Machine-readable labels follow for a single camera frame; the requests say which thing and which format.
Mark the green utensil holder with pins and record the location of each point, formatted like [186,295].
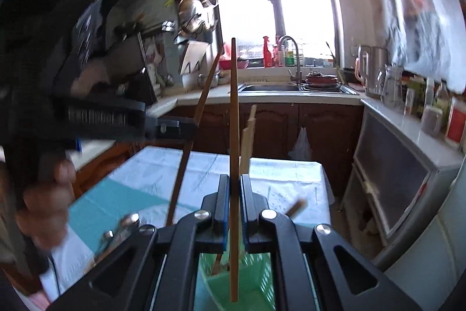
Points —
[255,282]

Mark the glass jar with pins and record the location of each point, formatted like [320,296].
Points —
[410,101]

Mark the tree print tablecloth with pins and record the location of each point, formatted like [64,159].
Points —
[153,172]

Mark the steel electric kettle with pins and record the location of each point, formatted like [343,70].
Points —
[375,72]

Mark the hanging plastic bag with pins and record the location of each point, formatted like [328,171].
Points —
[301,147]

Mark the brown wooden chopstick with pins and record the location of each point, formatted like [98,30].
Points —
[233,114]

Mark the white bottle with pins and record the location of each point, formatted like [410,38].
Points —
[429,92]

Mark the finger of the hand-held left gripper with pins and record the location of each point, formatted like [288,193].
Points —
[171,127]

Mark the dark slim chopstick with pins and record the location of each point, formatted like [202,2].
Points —
[177,183]

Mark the green box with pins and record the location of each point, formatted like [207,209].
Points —
[418,88]

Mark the red basin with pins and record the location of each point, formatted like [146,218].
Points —
[242,63]

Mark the red pot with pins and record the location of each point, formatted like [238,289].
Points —
[322,79]

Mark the wooden lower cabinets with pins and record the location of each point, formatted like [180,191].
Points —
[276,129]

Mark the oil bottle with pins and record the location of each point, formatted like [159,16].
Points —
[442,98]

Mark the small steel spoon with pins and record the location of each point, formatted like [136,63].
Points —
[108,234]

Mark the green soap bottle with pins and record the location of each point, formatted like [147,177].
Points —
[289,59]

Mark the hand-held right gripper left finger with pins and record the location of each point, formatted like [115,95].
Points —
[222,216]

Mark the red spray bottle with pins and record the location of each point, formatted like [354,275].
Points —
[267,54]

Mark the pink bottle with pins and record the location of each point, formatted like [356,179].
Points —
[278,54]

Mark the glass pitcher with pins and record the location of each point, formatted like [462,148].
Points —
[392,88]

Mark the plastic wall sheet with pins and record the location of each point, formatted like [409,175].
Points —
[426,5]

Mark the steel bowl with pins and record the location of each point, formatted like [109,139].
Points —
[207,79]

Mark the steel sink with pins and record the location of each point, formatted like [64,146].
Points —
[269,88]

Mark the white cutting board rack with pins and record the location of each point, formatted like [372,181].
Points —
[193,57]

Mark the hanging steel pots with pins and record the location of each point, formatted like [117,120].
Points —
[196,5]

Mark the window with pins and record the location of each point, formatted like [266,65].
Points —
[273,1]

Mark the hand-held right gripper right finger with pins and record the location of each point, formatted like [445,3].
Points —
[247,216]

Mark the person's left hand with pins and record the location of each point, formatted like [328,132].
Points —
[47,209]

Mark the steel faucet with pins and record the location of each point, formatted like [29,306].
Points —
[297,59]

